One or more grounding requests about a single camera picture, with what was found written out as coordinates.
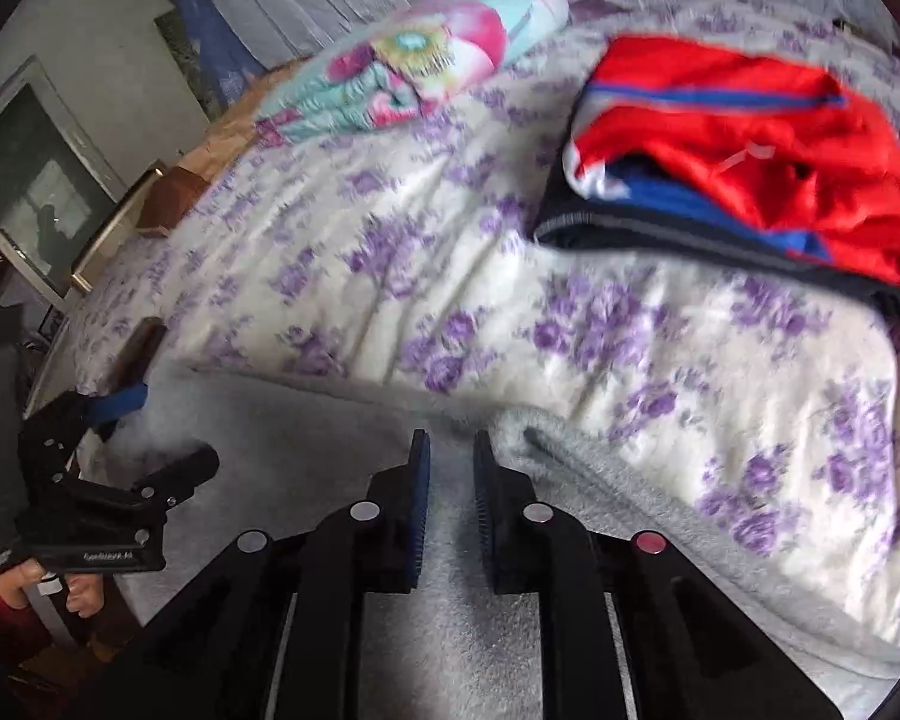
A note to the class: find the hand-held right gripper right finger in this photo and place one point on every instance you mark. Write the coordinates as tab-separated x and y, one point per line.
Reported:
486	517

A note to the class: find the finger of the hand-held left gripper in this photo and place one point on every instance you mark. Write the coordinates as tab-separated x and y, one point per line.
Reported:
187	467
124	401

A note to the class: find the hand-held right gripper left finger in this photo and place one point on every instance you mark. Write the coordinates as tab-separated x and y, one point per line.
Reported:
420	510

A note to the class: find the grey fleece pants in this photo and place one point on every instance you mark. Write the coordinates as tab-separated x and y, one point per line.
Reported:
270	427

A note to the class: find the person's left forearm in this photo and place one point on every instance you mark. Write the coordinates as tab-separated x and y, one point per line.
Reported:
0	630

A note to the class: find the person's left hand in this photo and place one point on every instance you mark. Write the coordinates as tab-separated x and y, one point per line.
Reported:
11	585

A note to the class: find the brown wooden box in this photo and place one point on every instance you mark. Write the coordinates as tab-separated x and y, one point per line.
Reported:
172	199

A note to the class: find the grey framed mirror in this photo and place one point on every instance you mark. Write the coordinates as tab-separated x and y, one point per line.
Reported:
30	180

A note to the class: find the tan cloth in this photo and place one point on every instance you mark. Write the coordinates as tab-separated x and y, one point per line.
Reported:
229	139

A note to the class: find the black folded garment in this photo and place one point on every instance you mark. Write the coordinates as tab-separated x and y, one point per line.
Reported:
645	236

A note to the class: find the green patterned picture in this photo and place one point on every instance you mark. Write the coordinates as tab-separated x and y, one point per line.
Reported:
184	64

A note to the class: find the blue folded garment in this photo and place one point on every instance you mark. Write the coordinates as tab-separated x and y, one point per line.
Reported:
690	202

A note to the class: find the blue patterned cloth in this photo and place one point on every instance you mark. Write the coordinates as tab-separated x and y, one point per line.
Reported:
210	30

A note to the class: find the floral colourful pillow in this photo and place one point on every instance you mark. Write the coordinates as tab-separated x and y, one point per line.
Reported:
435	37

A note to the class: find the red folded jacket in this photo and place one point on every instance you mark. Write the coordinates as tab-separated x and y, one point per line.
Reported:
757	112

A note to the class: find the gold metal rail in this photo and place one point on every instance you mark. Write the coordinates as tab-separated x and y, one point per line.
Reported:
116	229

